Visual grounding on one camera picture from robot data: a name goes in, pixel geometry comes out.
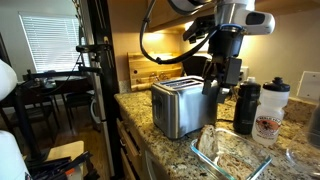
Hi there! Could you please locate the black vertical frame post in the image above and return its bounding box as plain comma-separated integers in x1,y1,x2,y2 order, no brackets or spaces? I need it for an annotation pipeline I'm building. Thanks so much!
87,0,125,178

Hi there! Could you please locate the black slanted stand pole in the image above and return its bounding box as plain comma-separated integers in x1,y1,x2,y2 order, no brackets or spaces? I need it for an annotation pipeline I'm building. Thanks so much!
0,33,43,161

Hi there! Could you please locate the stainless steel two-slot toaster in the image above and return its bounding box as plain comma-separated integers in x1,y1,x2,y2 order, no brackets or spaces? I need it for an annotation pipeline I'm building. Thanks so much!
150,75,220,140

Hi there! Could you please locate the brown crusted bread slice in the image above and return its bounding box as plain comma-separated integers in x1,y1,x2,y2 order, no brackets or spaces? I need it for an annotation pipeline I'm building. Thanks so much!
195,124,220,162

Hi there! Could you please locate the white bottle with black cap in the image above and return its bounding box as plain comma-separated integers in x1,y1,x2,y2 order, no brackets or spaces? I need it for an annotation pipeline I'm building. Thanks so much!
251,76,291,147

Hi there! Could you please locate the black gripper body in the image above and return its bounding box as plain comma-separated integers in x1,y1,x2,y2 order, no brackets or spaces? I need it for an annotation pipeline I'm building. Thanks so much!
208,29,244,88

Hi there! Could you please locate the black horizontal mount bar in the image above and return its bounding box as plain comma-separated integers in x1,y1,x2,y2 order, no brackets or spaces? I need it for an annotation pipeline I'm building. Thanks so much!
26,65,103,80

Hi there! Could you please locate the dark glass jar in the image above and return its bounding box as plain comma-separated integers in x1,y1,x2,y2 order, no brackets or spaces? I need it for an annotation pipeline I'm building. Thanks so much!
306,99,320,149

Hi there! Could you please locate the clear plastic container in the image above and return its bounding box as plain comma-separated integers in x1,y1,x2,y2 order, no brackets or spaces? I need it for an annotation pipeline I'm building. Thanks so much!
285,143,320,178

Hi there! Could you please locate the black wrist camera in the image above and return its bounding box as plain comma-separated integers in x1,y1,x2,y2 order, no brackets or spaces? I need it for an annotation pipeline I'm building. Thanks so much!
182,15,218,45

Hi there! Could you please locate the dark wooden chair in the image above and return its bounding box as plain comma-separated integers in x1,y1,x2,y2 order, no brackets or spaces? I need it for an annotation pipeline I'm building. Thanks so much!
63,91,96,131
18,94,60,136

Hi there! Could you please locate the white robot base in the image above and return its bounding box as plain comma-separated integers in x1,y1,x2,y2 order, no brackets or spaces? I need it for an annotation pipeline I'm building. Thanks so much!
0,129,33,180

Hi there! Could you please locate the beige wooden stool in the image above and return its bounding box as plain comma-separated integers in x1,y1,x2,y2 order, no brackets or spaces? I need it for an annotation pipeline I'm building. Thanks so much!
44,140,86,180

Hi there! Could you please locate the window with white blinds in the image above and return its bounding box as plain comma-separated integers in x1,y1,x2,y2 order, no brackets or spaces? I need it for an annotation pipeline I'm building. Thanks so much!
18,12,90,74

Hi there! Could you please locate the wooden cutting board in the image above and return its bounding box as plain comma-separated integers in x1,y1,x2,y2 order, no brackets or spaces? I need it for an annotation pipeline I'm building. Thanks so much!
126,50,184,93

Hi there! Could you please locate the clear glass baking dish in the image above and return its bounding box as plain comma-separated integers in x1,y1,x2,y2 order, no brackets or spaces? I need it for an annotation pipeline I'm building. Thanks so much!
189,127,274,180

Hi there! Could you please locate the wooden wall cabinet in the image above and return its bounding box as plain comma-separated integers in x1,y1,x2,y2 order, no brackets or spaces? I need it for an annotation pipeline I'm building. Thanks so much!
146,0,320,33

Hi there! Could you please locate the black sports water bottle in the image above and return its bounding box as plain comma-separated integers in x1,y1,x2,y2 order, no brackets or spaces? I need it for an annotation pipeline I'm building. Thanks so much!
232,76,262,136

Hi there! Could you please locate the black tool pile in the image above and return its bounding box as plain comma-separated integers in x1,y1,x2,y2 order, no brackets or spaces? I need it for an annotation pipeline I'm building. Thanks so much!
26,151,101,180

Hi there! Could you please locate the black panini grill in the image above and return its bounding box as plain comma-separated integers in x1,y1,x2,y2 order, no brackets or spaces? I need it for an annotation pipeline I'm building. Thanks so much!
181,54,211,78

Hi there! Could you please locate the white blank wall plate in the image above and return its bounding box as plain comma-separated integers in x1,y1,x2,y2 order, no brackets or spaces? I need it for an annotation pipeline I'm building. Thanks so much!
296,70,320,103

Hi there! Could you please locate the wooden drawer cabinet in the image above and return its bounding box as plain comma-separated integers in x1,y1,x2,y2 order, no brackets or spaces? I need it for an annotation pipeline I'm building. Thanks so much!
115,99,168,180

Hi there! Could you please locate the white wall power outlet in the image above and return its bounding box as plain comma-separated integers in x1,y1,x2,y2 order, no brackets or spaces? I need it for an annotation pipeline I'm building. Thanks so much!
240,65,250,82

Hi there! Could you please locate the dark dining table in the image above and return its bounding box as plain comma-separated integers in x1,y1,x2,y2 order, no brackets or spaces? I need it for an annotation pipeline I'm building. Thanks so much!
23,69,94,101

